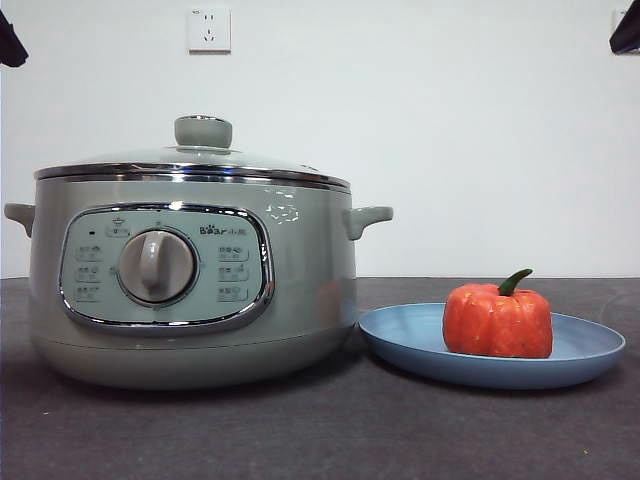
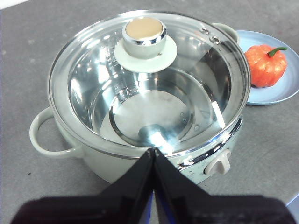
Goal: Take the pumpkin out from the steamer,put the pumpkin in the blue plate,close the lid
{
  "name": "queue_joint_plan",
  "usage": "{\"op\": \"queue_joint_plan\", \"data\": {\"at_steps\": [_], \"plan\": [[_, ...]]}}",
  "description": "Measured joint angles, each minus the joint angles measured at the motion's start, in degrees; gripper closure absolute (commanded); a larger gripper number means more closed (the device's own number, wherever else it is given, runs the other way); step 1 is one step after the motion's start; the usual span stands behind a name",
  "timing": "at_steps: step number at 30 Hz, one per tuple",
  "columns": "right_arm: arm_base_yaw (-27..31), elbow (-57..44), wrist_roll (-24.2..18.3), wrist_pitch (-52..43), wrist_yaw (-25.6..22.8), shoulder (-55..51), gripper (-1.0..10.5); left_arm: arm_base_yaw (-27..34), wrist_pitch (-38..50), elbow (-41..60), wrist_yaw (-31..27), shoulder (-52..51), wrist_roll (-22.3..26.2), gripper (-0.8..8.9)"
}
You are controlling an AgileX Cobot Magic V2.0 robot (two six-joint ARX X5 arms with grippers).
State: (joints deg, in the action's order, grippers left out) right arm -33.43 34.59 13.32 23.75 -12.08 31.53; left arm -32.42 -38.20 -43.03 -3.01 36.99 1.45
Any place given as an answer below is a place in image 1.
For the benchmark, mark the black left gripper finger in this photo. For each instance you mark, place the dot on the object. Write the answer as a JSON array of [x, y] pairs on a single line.
[[10, 45]]

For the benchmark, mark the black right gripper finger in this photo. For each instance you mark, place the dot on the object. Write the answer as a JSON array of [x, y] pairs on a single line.
[[629, 36]]

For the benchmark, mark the glass lid with green knob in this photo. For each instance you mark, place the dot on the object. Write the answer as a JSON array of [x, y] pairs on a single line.
[[204, 131]]

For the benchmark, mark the orange pumpkin with green stem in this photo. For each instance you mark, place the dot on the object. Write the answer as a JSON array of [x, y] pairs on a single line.
[[500, 325]]

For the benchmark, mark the pale green electric steamer pot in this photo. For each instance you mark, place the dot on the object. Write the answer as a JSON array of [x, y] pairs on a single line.
[[300, 280]]

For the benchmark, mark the blue round plate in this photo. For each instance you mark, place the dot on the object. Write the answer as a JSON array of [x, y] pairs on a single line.
[[400, 345]]

